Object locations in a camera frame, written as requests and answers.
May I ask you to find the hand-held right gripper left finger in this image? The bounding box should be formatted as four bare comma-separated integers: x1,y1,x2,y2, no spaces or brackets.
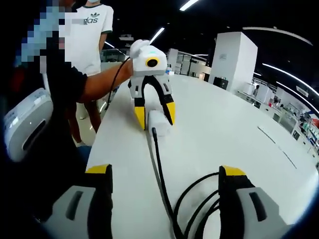
48,163,114,239

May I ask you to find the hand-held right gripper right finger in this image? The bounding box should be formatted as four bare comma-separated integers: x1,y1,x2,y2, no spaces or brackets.
218,164,289,239

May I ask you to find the white charger adapter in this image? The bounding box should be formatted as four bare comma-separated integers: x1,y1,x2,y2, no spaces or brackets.
148,110,173,137

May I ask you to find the black Type-C cable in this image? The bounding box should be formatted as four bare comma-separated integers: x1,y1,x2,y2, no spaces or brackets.
151,126,225,239

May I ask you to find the white desk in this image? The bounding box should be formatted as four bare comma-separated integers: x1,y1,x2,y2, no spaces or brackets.
84,73,319,239

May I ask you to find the person's left hand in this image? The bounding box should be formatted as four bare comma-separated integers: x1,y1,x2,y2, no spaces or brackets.
129,39,151,60

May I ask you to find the short ceiling light strip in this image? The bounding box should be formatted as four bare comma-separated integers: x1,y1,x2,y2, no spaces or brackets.
179,0,200,11
149,27,165,44

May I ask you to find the glass office partition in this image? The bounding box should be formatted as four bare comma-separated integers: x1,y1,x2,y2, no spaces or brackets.
168,48,210,75

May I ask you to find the black box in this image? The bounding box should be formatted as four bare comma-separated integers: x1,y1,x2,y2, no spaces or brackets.
213,76,229,91

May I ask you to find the white square pillar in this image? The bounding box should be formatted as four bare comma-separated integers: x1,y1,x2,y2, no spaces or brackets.
208,31,259,95

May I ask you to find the person's dark clothed body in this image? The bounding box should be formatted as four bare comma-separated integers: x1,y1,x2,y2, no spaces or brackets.
9,49,90,225

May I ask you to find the white worn chest device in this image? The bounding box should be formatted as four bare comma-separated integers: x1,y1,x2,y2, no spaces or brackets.
3,87,54,162

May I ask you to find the row of white office desks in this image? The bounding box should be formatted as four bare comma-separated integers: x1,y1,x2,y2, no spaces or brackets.
238,82,319,160

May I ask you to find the long ceiling light line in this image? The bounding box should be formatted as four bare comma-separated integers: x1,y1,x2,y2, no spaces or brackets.
276,81,310,98
262,63,319,96

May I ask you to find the curved white ceiling trim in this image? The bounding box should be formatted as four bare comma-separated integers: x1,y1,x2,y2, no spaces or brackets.
243,26,314,47

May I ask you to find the ceiling air vent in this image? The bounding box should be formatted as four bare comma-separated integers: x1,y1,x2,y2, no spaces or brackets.
296,86,310,97

